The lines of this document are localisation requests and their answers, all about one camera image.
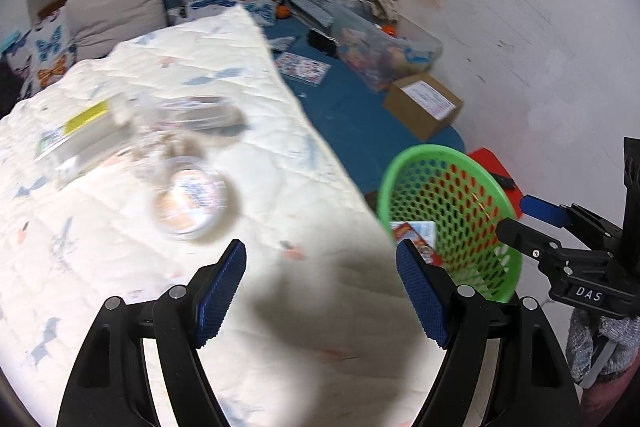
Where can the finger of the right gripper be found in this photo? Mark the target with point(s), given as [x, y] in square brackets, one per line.
[541, 210]
[525, 240]

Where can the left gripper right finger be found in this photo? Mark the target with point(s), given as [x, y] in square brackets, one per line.
[532, 384]

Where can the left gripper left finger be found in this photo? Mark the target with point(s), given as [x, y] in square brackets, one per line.
[109, 384]

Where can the colourful snack packet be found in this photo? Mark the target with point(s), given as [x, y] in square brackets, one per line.
[423, 236]

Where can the clear round plastic cup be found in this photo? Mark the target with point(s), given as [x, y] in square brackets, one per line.
[190, 199]

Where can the clear bottle yellow label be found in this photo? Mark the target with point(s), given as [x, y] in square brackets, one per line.
[86, 139]

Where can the clear plastic container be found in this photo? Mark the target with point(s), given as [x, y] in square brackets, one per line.
[199, 113]

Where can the grey gloved right hand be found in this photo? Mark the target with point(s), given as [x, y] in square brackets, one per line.
[600, 348]

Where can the green plastic waste basket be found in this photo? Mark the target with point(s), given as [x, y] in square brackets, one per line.
[439, 184]

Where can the red plastic stool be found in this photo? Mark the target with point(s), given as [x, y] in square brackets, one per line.
[490, 162]

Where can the brown cardboard box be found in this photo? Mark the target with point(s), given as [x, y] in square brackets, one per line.
[423, 104]

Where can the blue bed sheet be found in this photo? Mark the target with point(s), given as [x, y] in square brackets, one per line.
[351, 118]

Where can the white quilted blanket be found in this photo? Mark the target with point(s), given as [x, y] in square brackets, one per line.
[134, 170]

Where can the clear plastic storage bin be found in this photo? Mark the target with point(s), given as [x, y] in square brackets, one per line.
[378, 58]

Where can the black small box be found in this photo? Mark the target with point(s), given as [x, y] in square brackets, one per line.
[321, 42]

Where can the colourful picture book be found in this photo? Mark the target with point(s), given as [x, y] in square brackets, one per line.
[302, 68]

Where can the orange small ball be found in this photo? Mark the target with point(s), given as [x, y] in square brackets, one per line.
[283, 12]

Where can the butterfly print pillow left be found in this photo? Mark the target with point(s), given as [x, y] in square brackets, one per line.
[43, 55]

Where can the beige pillow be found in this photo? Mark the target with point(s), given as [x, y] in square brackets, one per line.
[97, 26]

